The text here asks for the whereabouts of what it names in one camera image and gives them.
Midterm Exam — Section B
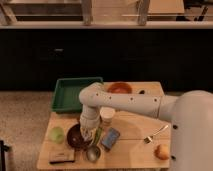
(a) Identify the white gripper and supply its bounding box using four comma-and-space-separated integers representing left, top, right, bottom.
80, 107, 100, 131

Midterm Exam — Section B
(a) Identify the dark purple bowl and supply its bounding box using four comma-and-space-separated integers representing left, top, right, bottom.
67, 124, 91, 150

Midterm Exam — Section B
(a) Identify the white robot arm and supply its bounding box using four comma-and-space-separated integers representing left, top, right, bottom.
79, 83, 213, 171

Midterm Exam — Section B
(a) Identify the orange bowl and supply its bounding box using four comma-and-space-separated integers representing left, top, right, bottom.
107, 82, 132, 94

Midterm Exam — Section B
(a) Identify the white paper cup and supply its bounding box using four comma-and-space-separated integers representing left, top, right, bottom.
100, 107, 116, 125

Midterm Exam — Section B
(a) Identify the blue sponge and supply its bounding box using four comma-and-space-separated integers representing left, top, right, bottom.
101, 128, 120, 150

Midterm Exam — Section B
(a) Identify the green plastic tray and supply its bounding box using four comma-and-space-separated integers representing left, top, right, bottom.
51, 77, 103, 114

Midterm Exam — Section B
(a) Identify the green apple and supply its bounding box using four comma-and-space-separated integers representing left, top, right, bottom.
49, 127, 64, 144

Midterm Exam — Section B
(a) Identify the dark brown wooden block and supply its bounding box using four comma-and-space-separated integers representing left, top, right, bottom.
49, 149, 75, 164

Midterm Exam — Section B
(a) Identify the silver fork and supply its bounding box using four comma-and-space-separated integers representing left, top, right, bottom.
143, 125, 169, 144

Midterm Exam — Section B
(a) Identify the metal spoon green handle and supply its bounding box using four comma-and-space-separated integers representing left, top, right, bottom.
86, 128, 102, 162

